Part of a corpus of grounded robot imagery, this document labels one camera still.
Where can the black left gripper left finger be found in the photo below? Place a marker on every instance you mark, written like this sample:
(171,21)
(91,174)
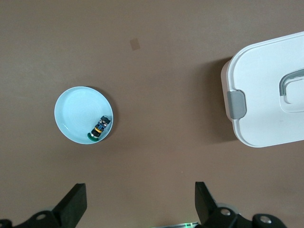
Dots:
(70,209)

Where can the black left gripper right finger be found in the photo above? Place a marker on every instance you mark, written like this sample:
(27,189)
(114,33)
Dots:
(205,206)

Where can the white lidded storage box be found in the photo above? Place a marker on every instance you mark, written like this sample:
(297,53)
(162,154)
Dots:
(261,78)

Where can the small toy car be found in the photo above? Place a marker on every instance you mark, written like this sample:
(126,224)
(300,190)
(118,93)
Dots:
(98,129)

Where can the light blue round dish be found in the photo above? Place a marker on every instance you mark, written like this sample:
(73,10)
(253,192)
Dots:
(76,111)

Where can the brown tape patch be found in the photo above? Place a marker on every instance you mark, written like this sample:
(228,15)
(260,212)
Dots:
(135,44)

